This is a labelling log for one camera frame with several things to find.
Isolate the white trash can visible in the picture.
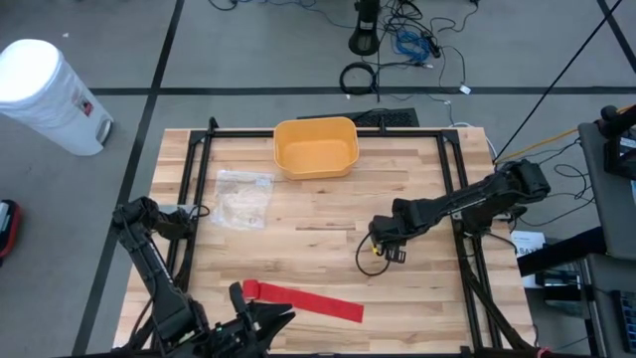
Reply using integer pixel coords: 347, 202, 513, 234
0, 38, 114, 157

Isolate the yellow plastic bin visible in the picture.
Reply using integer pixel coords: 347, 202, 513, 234
272, 116, 361, 181

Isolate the coiled black cable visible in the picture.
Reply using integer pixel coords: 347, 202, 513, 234
339, 61, 379, 96

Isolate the yellow cable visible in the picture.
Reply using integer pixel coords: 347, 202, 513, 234
496, 103, 636, 165

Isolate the black keyboard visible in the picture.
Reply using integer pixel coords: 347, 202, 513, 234
611, 289, 636, 349
296, 107, 420, 129

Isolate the clear plastic bag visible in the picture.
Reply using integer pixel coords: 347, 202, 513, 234
210, 169, 276, 231

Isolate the black diagonal strut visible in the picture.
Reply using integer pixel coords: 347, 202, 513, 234
494, 0, 625, 163

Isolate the red black floor device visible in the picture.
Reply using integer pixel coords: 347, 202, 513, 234
0, 199, 23, 260

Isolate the black floor stand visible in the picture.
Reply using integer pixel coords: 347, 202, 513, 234
347, 0, 382, 57

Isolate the blue cable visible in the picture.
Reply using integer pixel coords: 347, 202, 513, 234
395, 30, 431, 64

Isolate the white printed cardboard box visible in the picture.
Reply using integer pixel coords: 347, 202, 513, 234
511, 230, 548, 289

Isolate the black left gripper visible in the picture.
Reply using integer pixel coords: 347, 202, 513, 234
200, 281, 297, 358

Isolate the black aluminium table frame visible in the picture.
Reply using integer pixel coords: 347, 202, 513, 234
113, 116, 541, 358

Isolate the black cable tangle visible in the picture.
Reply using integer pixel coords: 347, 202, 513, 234
382, 0, 473, 95

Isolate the dark computer desk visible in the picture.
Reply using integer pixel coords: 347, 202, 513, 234
578, 103, 636, 358

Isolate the black floor cable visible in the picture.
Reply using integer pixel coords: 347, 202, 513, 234
516, 138, 597, 228

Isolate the red bandage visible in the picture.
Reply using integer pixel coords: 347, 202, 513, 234
241, 278, 366, 324

